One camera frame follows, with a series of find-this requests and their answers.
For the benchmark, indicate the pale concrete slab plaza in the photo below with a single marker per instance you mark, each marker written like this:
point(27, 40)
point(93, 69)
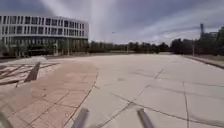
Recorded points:
point(140, 76)

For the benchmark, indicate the row of dark trees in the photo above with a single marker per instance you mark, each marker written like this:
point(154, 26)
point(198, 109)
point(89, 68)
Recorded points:
point(143, 46)

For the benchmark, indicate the robot's own part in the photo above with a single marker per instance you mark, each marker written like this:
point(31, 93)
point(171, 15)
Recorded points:
point(80, 119)
point(145, 119)

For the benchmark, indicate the reddish brick paving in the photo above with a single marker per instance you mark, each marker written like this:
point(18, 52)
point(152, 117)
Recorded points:
point(56, 96)

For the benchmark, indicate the white curved office building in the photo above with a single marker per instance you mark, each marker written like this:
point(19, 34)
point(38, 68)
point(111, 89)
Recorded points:
point(40, 31)

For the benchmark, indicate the pole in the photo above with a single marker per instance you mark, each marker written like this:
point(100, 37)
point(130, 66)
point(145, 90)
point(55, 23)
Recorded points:
point(193, 48)

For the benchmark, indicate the tall dark building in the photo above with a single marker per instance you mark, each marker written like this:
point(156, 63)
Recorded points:
point(202, 30)

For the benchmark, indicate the grass strip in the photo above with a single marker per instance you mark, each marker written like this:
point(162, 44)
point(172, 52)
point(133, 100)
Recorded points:
point(208, 58)

